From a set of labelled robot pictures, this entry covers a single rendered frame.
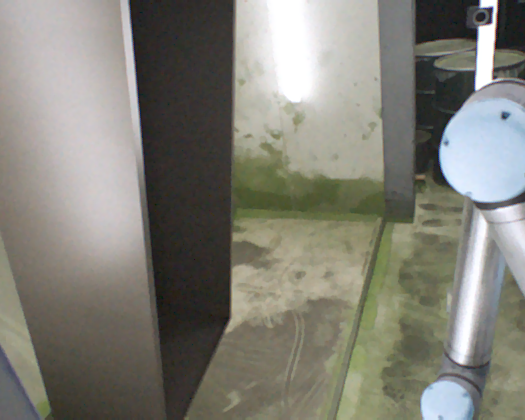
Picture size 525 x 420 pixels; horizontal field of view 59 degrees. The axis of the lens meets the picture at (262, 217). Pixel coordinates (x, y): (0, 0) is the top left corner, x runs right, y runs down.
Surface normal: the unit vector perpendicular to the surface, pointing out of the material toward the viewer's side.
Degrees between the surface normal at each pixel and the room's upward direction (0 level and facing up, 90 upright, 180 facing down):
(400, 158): 90
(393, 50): 90
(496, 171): 83
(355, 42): 90
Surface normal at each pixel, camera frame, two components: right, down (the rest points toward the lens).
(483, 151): -0.58, 0.35
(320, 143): -0.34, 0.48
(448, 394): -0.34, -0.84
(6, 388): 0.93, 0.04
